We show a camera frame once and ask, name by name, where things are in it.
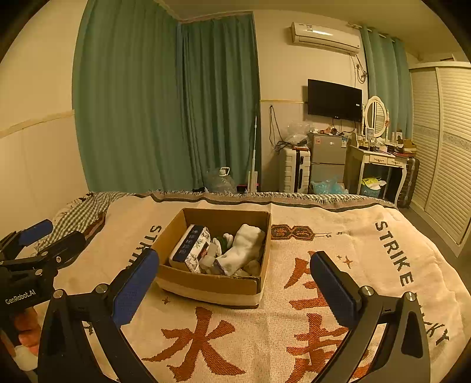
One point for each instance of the black wall television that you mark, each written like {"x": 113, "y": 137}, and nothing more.
{"x": 335, "y": 99}

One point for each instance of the clear water jug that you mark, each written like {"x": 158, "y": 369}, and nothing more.
{"x": 220, "y": 182}

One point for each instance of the cream printed blanket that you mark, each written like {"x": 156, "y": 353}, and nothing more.
{"x": 257, "y": 338}

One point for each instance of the green checked bed sheet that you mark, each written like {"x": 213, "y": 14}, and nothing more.
{"x": 84, "y": 213}

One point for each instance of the brown cardboard box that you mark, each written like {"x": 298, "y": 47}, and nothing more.
{"x": 206, "y": 289}

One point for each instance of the blue plastic bag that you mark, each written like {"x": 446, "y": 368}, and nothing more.
{"x": 329, "y": 186}

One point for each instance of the black and blue sock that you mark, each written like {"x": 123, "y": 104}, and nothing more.
{"x": 225, "y": 242}

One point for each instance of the grey small fridge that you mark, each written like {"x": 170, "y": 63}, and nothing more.
{"x": 327, "y": 158}

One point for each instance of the white oval mirror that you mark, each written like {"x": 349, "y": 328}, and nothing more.
{"x": 376, "y": 116}

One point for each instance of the clear plastic bag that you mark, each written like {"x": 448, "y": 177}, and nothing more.
{"x": 297, "y": 132}

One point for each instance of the light green curtain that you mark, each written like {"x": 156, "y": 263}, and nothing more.
{"x": 386, "y": 77}

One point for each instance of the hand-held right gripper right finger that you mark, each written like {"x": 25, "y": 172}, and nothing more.
{"x": 333, "y": 291}

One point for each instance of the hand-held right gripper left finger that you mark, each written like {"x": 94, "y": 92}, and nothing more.
{"x": 134, "y": 291}

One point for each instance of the white suitcase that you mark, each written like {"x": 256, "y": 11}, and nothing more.
{"x": 292, "y": 169}

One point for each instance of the white air conditioner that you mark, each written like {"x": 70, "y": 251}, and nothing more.
{"x": 325, "y": 37}

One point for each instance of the white slatted wardrobe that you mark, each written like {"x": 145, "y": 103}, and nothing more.
{"x": 445, "y": 147}

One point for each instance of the person's left hand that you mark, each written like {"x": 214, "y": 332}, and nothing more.
{"x": 28, "y": 326}

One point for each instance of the waste bin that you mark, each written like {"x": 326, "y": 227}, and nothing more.
{"x": 372, "y": 187}

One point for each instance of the dark suitcase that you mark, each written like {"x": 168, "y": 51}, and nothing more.
{"x": 408, "y": 182}

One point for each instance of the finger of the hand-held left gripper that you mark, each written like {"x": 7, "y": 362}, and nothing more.
{"x": 35, "y": 229}
{"x": 63, "y": 248}

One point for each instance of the large white sock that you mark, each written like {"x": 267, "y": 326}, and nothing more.
{"x": 241, "y": 246}

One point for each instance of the white dressing table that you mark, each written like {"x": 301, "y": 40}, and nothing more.
{"x": 379, "y": 159}

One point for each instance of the white mop stick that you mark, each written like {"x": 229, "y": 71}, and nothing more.
{"x": 253, "y": 147}

